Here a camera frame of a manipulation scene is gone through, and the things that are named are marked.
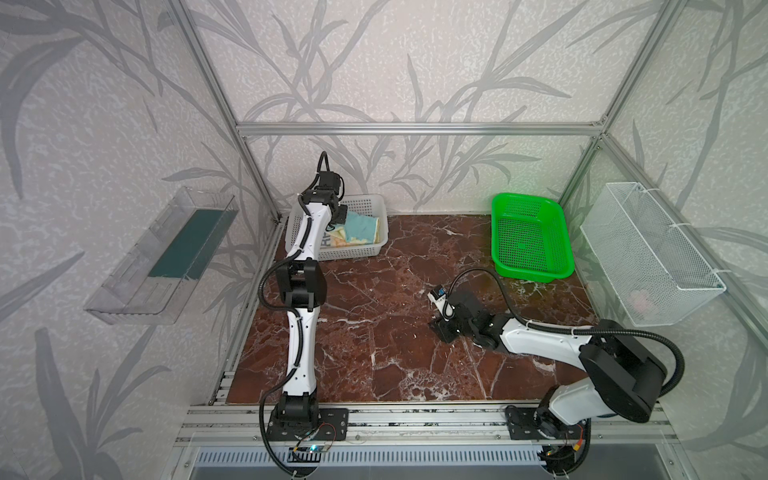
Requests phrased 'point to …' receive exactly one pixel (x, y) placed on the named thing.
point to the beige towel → (338, 238)
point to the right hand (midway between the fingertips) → (434, 311)
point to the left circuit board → (310, 454)
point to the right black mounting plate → (534, 423)
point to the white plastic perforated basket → (373, 205)
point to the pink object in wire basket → (639, 299)
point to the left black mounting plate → (331, 425)
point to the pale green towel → (359, 227)
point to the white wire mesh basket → (657, 274)
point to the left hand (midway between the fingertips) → (335, 205)
